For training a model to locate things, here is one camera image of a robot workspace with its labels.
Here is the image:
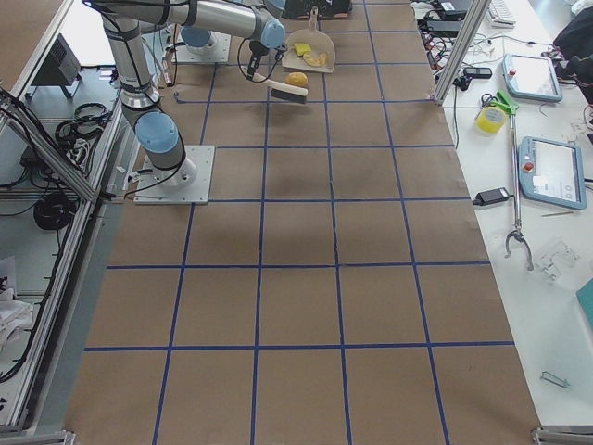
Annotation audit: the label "upper teach pendant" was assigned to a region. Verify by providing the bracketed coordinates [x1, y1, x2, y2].
[501, 54, 563, 103]

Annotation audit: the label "aluminium frame post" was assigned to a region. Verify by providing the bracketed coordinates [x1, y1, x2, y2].
[433, 0, 489, 106]

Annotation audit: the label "black scissors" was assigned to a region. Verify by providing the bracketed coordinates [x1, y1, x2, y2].
[480, 93, 496, 108]

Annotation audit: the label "yellow green sponge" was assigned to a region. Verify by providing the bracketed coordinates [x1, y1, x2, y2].
[293, 43, 312, 57]

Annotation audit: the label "white hand brush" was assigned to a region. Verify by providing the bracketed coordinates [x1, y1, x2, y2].
[241, 68, 309, 104]

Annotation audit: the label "lower teach pendant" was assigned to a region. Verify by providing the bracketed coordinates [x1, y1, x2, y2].
[518, 136, 587, 210]

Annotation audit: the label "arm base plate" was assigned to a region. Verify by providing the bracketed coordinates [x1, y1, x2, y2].
[172, 32, 231, 65]
[133, 145, 215, 205]

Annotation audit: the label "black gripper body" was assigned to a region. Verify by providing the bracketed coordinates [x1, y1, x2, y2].
[248, 40, 269, 65]

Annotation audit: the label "black power adapter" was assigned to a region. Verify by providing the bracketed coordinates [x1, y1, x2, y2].
[473, 187, 512, 207]

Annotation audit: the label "beige plastic dustpan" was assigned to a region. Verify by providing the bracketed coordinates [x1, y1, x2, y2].
[282, 6, 335, 74]

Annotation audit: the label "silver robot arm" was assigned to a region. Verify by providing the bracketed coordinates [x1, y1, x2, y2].
[84, 1, 285, 184]
[181, 1, 286, 49]

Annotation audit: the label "yellow toy potato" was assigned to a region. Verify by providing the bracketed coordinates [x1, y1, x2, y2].
[284, 71, 309, 88]

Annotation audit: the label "yellow tape roll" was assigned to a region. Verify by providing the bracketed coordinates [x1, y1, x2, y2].
[475, 107, 507, 135]

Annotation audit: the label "black bag lined bin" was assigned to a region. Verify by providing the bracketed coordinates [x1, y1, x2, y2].
[283, 0, 352, 19]

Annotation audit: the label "teach pendant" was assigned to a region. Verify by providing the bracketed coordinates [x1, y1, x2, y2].
[501, 54, 563, 103]
[518, 136, 587, 210]

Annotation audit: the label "toy croissant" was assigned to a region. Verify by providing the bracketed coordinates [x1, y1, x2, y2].
[302, 51, 327, 68]

